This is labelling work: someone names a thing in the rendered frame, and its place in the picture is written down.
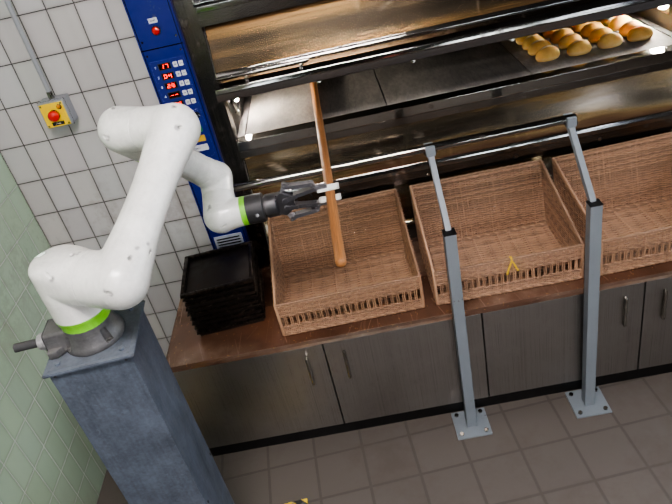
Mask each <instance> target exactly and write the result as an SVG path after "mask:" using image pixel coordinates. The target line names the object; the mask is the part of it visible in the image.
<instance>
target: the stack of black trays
mask: <svg viewBox="0 0 672 504"><path fill-rule="evenodd" d="M180 298H181V299H183V302H185V307H186V312H187V311H188V313H187V317H188V316H191V317H190V321H192V326H193V325H195V329H194V330H197V335H199V334H201V336H204V335H208V334H212V333H216V332H220V331H224V330H228V329H232V328H236V327H240V326H245V325H249V324H253V323H257V322H261V321H264V318H266V315H265V300H264V285H263V277H262V269H259V265H258V255H256V251H255V247H252V241H247V242H243V243H239V244H235V245H231V246H227V247H223V248H219V249H214V250H210V251H206V252H202V253H198V254H194V255H190V256H186V257H185V259H184V267H183V275H182V283H181V292H180Z"/></svg>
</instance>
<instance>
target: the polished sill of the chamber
mask: <svg viewBox="0 0 672 504"><path fill-rule="evenodd" d="M671 60H672V45H669V46H664V47H659V48H655V49H650V50H645V51H640V52H636V53H631V54H626V55H622V56H617V57H612V58H608V59H603V60H598V61H594V62H589V63H584V64H579V65H575V66H570V67H565V68H561V69H556V70H551V71H547V72H542V73H537V74H533V75H528V76H523V77H518V78H514V79H509V80H504V81H500V82H495V83H490V84H486V85H481V86H476V87H472V88H467V89H462V90H457V91H453V92H448V93H443V94H439V95H434V96H429V97H425V98H420V99H415V100H410V101H406V102H401V103H396V104H392V105H387V106H382V107H378V108H373V109H368V110H364V111H359V112H354V113H349V114H345V115H340V116H335V117H331V118H326V119H323V124H324V130H325V134H326V133H331V132H335V131H340V130H345V129H350V128H354V127H359V126H364V125H369V124H373V123H378V122H383V121H387V120H392V119H397V118H402V117H406V116H411V115H416V114H420V113H425V112H430V111H435V110H439V109H444V108H449V107H454V106H458V105H463V104H468V103H472V102H477V101H482V100H487V99H491V98H496V97H501V96H506V95H510V94H515V93H520V92H524V91H529V90H534V89H539V88H543V87H548V86H553V85H558V84H562V83H567V82H572V81H576V80H581V79H586V78H591V77H595V76H600V75H605V74H609V73H614V72H619V71H624V70H628V69H633V68H638V67H643V66H647V65H652V64H657V63H661V62H666V61H671ZM312 136H317V130H316V122H315V121H312V122H307V123H303V124H298V125H293V126H288V127H284V128H279V129H274V130H270V131H265V132H260V133H256V134H251V135H246V136H241V137H238V140H237V145H238V148H239V151H240V152H241V151H246V150H250V149H255V148H260V147H265V146H269V145H274V144H279V143H283V142H288V141H293V140H298V139H302V138H307V137H312Z"/></svg>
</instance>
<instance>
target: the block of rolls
mask: <svg viewBox="0 0 672 504"><path fill-rule="evenodd" d="M598 21H601V23H599V22H595V21H593V22H588V23H584V24H579V25H575V26H570V27H573V31H574V32H580V35H581V36H580V35H578V34H576V33H574V32H573V31H572V30H571V29H569V28H561V29H556V30H551V31H547V32H542V34H543V37H545V38H550V41H551V42H552V43H554V44H558V46H559V48H560V49H567V54H568V56H579V55H584V54H587V53H589V52H590V51H591V49H592V46H591V44H590V43H597V46H598V48H600V49H608V48H614V47H617V46H619V45H621V44H622V42H623V38H622V37H627V40H628V41H630V42H637V41H644V40H647V39H650V38H651V37H652V36H653V30H652V29H651V28H650V27H649V26H646V25H643V24H642V23H641V22H640V21H638V20H632V19H631V18H630V17H629V16H626V15H621V16H616V17H612V19H611V20H606V19H602V20H598ZM604 26H608V28H607V27H604ZM612 31H619V34H618V33H615V32H612ZM543 37H542V36H540V35H538V34H533V35H528V36H524V37H519V38H515V40H516V43H517V44H518V45H522V48H523V50H528V54H529V55H531V56H535V55H536V56H535V58H536V60H537V61H538V62H547V61H551V60H554V59H557V58H558V57H559V55H560V51H559V49H558V48H557V47H555V46H552V45H551V43H550V42H549V41H547V40H545V39H544V38H543ZM582 37H583V38H588V41H589V42H588V41H587V40H582Z"/></svg>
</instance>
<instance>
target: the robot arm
mask: <svg viewBox="0 0 672 504"><path fill-rule="evenodd" d="M97 132H98V136H99V138H100V140H101V142H102V143H103V144H104V146H105V147H107V148H108V149H109V150H111V151H113V152H115V153H117V154H120V155H122V156H125V157H127V158H129V159H132V160H135V161H137V162H139V163H138V166H137V169H136V172H135V175H134V178H133V181H132V184H131V187H130V189H129V192H128V194H127V197H126V199H125V202H124V204H123V207H122V209H121V211H120V214H119V216H118V218H117V220H116V222H115V225H114V227H113V229H112V231H111V233H110V235H109V237H108V239H107V241H106V243H105V244H104V246H103V248H102V249H101V250H91V249H88V248H85V247H81V246H77V245H72V244H64V245H59V246H55V247H52V248H50V249H47V250H45V251H44V252H42V253H40V254H39V255H38V256H36V257H35V258H34V259H33V260H32V262H31V263H30V265H29V268H28V276H29V278H30V280H31V282H32V284H33V285H34V287H35V289H36V291H37V292H38V294H39V296H40V298H41V299H42V301H43V303H44V305H45V306H46V308H47V310H48V311H49V313H50V315H51V316H52V318H53V319H49V320H47V322H46V325H45V327H44V330H43V332H42V333H39V334H38V335H37V336H36V339H32V340H28V341H24V342H20V343H16V344H14V345H13V350H14V352H15V353H17V352H21V351H25V350H29V349H33V348H39V349H40V350H47V355H48V357H49V358H50V360H52V359H57V358H59V357H60V356H62V355H63V354H64V353H66V352H68V353H69V354H70V355H72V356H75V357H86V356H91V355H95V354H97V353H100V352H102V351H104V350H106V349H107V348H109V347H110V346H112V345H113V344H114V343H116V342H117V341H118V340H119V339H120V337H121V336H122V335H123V333H124V331H125V322H124V320H123V318H122V317H121V316H120V315H119V314H117V313H115V312H114V311H113V310H126V309H130V308H132V307H134V306H136V305H137V304H139V303H140V302H141V301H142V300H143V299H144V298H145V296H146V295H147V293H148V290H149V287H150V281H151V275H152V270H153V265H154V260H155V256H156V251H157V247H158V243H159V239H160V236H161V232H162V228H163V225H164V222H165V218H166V215H167V212H168V209H169V206H170V203H171V201H172V198H173V195H174V192H175V190H176V187H177V185H178V182H179V180H180V178H181V177H182V178H184V179H186V180H188V181H190V182H192V183H194V184H195V185H197V186H198V187H200V189H201V193H202V202H203V219H204V223H205V225H206V226H207V227H208V228H209V229H210V230H211V231H213V232H215V233H220V234H223V233H227V232H230V231H232V230H234V229H236V228H239V227H243V226H247V225H252V224H257V223H261V222H266V221H267V220H268V217H269V218H272V217H276V216H280V215H287V216H288V217H289V218H290V220H291V221H294V220H296V219H297V218H300V217H303V216H307V215H310V214H313V213H317V212H319V211H320V206H322V205H326V204H327V202H326V196H322V197H319V199H318V200H308V201H295V199H297V198H298V197H301V196H304V195H307V194H309V193H312V192H317V193H321V192H325V191H330V190H334V189H339V183H338V182H337V183H332V184H328V185H327V184H326V183H322V184H315V183H314V182H313V180H305V181H298V182H290V183H288V182H281V190H279V191H278V192H273V193H268V194H265V195H264V197H263V194H262V193H261V192H260V193H255V194H251V195H246V196H241V197H235V195H234V188H233V175H232V172H231V170H230V168H229V167H228V166H227V165H226V164H225V163H223V162H220V161H217V160H214V159H212V158H209V157H207V156H205V155H204V154H202V153H200V152H198V151H196V150H194V148H195V146H196V144H197V143H198V141H199V138H200V135H201V125H200V121H199V119H198V117H197V115H196V114H195V112H194V111H193V110H192V109H190V108H189V107H188V106H186V105H183V104H180V103H166V104H160V105H153V106H124V105H118V106H113V107H111V108H109V109H107V110H106V111H105V112H104V113H103V114H102V115H101V116H100V118H99V121H98V125H97ZM298 188H303V189H300V190H297V191H292V192H290V193H289V192H287V191H285V190H290V189H298ZM299 208H306V209H302V210H299V211H296V212H292V213H290V212H291V211H292V210H294V209H299Z"/></svg>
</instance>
